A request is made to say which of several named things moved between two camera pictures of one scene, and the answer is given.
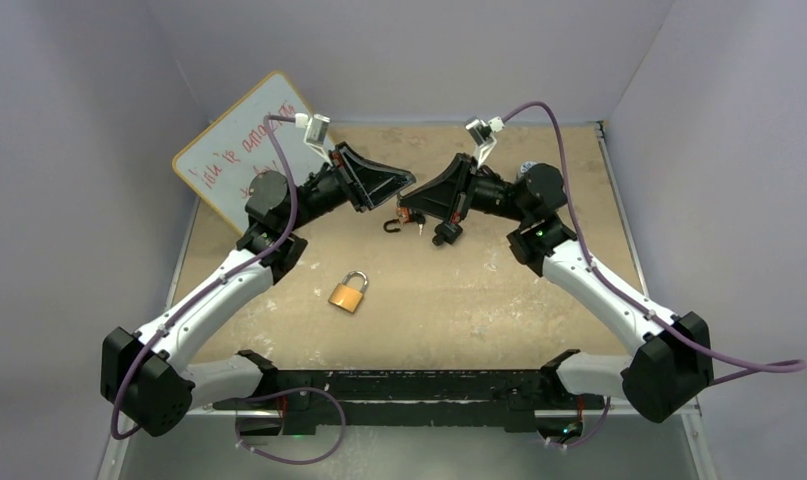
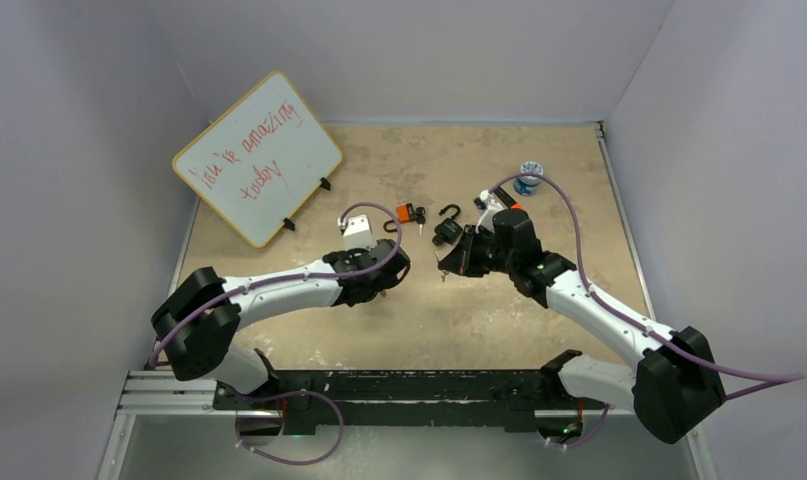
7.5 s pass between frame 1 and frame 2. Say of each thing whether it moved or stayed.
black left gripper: moved
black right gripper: moved
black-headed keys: stayed
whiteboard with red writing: stayed
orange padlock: stayed
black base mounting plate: stayed
